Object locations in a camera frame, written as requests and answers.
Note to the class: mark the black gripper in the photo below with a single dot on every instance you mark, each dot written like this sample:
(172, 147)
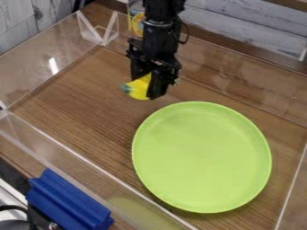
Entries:
(152, 55)

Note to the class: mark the yellow toy banana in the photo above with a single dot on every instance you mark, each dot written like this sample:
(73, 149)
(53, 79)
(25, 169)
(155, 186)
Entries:
(136, 88)

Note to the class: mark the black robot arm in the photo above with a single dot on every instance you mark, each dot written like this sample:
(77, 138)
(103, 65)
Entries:
(161, 11)

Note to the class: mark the green round plate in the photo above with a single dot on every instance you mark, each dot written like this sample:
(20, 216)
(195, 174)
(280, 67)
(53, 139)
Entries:
(202, 157)

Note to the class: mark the yellow labelled tin can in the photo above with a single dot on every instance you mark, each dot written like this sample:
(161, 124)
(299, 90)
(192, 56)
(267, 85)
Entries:
(135, 12)

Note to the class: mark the clear acrylic front barrier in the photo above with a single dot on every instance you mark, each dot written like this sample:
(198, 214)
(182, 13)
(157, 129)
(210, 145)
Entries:
(32, 148)

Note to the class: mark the blue plastic clamp block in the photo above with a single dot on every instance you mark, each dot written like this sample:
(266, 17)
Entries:
(72, 209)

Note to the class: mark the clear acrylic corner bracket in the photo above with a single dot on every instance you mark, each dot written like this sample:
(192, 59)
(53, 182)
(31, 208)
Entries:
(97, 34)

